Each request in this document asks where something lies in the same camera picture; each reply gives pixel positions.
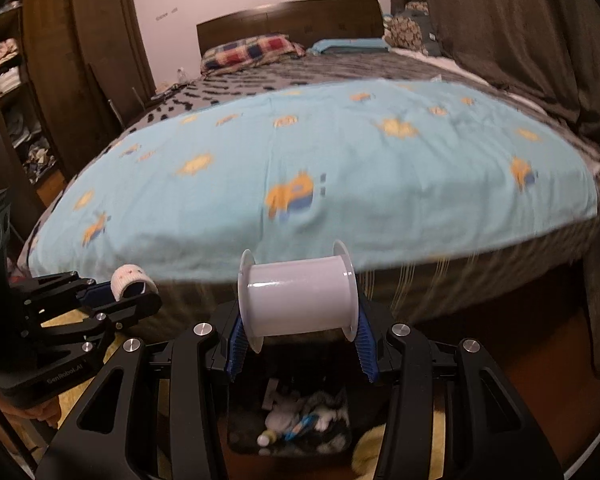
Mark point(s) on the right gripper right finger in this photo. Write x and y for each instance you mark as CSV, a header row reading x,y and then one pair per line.
x,y
452,413

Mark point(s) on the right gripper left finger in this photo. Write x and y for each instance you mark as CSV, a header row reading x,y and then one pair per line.
x,y
142,392

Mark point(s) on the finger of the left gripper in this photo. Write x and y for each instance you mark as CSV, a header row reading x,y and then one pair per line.
x,y
61,291
125,309

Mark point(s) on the white bandage roll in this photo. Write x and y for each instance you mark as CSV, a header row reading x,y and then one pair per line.
x,y
130,280

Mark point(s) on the black trash bin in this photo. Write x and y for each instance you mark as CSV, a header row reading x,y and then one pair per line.
x,y
301,370

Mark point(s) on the yellow fluffy rug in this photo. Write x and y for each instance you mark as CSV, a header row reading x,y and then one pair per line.
x,y
58,358

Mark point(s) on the grey black patterned blanket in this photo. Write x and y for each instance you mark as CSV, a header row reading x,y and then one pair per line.
x,y
413,291

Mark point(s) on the dark wooden wardrobe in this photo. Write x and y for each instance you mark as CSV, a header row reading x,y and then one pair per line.
x,y
87,75

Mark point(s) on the light blue sun-print sheet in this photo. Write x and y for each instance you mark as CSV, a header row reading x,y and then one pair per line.
x,y
399,171

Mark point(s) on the plaid red blue pillow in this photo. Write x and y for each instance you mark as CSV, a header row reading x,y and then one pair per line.
x,y
249,52

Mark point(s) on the folded light blue pillow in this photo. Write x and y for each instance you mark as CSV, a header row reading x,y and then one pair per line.
x,y
347,46

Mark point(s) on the dark wooden headboard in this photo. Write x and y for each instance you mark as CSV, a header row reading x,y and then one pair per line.
x,y
303,21

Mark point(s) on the patterned cushion by curtain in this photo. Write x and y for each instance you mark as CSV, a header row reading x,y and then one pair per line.
x,y
411,29

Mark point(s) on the dark brown curtain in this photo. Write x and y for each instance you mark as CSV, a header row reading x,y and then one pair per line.
x,y
547,50

